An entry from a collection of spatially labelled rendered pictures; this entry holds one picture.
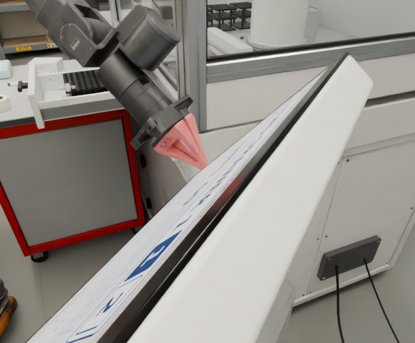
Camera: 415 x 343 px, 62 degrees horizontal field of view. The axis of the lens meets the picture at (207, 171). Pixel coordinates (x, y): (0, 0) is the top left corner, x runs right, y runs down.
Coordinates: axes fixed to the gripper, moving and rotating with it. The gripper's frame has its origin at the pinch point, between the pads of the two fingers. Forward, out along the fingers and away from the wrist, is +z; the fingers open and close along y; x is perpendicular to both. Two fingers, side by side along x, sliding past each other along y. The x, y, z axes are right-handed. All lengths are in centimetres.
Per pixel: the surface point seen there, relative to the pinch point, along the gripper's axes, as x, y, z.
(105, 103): 47, 35, -33
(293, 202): -23.6, -21.2, 4.7
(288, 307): -11.3, -16.3, 15.2
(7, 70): 98, 51, -86
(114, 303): -18.7, -30.5, 1.5
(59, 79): 63, 41, -54
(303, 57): -6.5, 39.4, -1.5
